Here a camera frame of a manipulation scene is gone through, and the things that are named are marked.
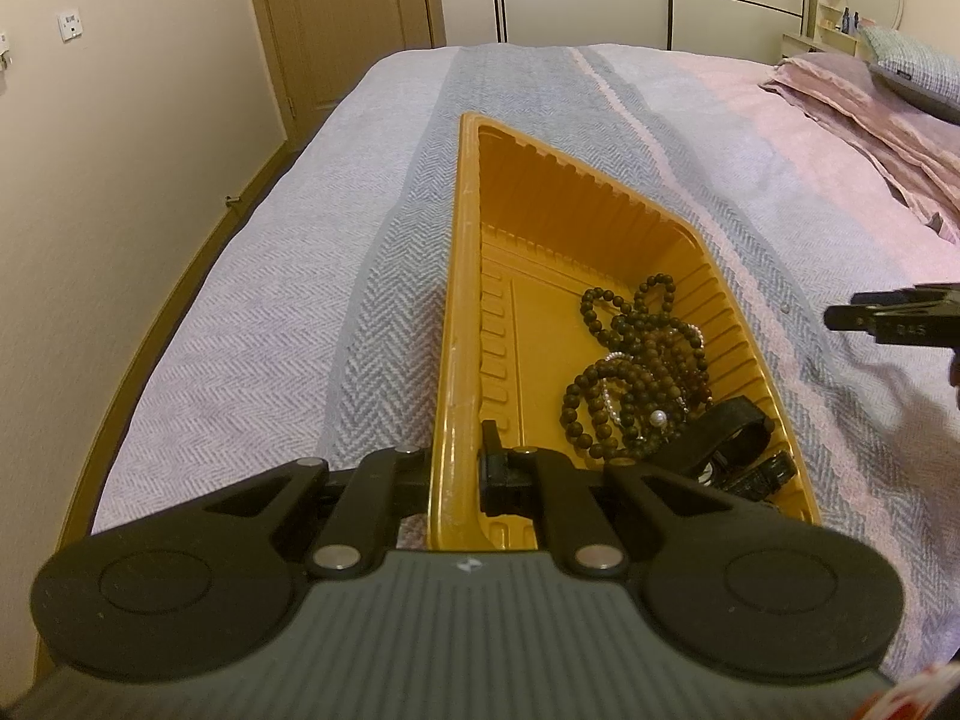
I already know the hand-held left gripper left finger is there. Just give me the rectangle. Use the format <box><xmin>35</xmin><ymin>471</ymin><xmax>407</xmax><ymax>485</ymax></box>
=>
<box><xmin>199</xmin><ymin>447</ymin><xmax>436</xmax><ymax>580</ymax></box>

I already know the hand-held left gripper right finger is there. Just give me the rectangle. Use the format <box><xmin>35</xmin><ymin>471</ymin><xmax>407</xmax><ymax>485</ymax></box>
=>
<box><xmin>480</xmin><ymin>420</ymin><xmax>752</xmax><ymax>578</ymax></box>

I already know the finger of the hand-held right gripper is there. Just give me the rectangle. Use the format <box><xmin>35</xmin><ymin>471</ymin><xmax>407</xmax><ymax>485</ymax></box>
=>
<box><xmin>823</xmin><ymin>283</ymin><xmax>960</xmax><ymax>332</ymax></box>

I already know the long dark bead necklace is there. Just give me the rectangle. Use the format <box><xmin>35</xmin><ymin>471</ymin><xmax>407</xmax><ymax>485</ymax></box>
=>
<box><xmin>561</xmin><ymin>311</ymin><xmax>715</xmax><ymax>464</ymax></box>

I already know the white pearl necklace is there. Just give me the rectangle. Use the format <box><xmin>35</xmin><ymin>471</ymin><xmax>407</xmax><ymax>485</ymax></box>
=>
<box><xmin>600</xmin><ymin>324</ymin><xmax>706</xmax><ymax>437</ymax></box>

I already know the dark bead bracelet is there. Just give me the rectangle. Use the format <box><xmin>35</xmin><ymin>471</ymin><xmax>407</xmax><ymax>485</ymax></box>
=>
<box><xmin>580</xmin><ymin>273</ymin><xmax>680</xmax><ymax>342</ymax></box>

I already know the black wrist watch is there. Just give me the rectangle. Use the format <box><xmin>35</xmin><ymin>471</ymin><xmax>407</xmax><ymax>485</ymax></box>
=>
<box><xmin>697</xmin><ymin>450</ymin><xmax>797</xmax><ymax>502</ymax></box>

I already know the black leather bracelet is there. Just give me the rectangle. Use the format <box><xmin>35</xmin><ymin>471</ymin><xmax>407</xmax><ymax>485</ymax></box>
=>
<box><xmin>660</xmin><ymin>396</ymin><xmax>775</xmax><ymax>482</ymax></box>

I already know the brown wooden bead bracelet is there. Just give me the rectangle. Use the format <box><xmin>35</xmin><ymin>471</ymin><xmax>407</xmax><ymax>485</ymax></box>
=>
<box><xmin>652</xmin><ymin>337</ymin><xmax>715</xmax><ymax>421</ymax></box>

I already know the orange plastic tray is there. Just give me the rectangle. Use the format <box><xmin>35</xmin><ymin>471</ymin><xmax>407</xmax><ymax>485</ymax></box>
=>
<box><xmin>427</xmin><ymin>112</ymin><xmax>820</xmax><ymax>550</ymax></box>

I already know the folded pink sheet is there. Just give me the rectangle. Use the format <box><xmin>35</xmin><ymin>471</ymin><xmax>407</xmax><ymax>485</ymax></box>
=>
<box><xmin>759</xmin><ymin>64</ymin><xmax>960</xmax><ymax>245</ymax></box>

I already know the grey checked pillow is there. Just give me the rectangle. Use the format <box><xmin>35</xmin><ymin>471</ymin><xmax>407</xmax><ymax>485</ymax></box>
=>
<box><xmin>859</xmin><ymin>25</ymin><xmax>960</xmax><ymax>125</ymax></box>

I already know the pink folded blanket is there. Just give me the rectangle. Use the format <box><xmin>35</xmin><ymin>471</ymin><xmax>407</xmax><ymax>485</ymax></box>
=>
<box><xmin>780</xmin><ymin>52</ymin><xmax>890</xmax><ymax>91</ymax></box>

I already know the cream dresser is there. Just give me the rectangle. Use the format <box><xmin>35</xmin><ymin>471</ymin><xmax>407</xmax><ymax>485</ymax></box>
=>
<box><xmin>780</xmin><ymin>30</ymin><xmax>871</xmax><ymax>62</ymax></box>

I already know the red white cloth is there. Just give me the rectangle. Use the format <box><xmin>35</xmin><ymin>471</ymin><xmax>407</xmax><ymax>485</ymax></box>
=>
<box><xmin>877</xmin><ymin>656</ymin><xmax>960</xmax><ymax>720</ymax></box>

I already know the white sliding wardrobe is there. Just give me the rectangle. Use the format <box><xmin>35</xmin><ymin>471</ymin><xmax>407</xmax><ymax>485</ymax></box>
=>
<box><xmin>491</xmin><ymin>0</ymin><xmax>815</xmax><ymax>61</ymax></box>

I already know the wooden door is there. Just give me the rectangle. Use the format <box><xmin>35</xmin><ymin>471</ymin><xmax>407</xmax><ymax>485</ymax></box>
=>
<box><xmin>240</xmin><ymin>0</ymin><xmax>447</xmax><ymax>147</ymax></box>

